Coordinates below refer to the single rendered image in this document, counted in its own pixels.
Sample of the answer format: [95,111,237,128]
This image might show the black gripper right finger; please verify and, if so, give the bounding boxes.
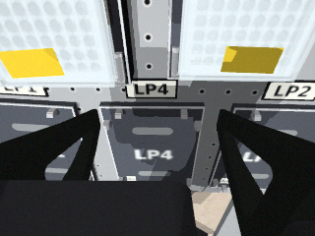
[217,109,315,236]

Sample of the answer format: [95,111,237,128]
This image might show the clear plate lid with yellow tape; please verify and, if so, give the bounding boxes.
[179,0,315,82]

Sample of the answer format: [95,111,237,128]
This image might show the grey metal base plate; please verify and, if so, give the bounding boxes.
[0,0,315,236]

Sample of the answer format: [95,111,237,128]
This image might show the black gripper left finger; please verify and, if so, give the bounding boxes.
[0,109,100,181]

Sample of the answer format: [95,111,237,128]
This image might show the white translucent plate lid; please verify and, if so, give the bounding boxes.
[0,0,117,88]

